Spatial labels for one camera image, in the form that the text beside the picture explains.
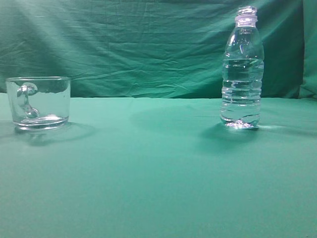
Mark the clear glass mug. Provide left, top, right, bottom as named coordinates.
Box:
left=5, top=76, right=71, bottom=130

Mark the clear plastic water bottle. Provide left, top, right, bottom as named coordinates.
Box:
left=220, top=6, right=264, bottom=129

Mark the green table cloth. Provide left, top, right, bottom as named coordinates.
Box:
left=0, top=94, right=317, bottom=238

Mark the green backdrop cloth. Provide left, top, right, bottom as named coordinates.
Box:
left=0, top=0, right=317, bottom=99

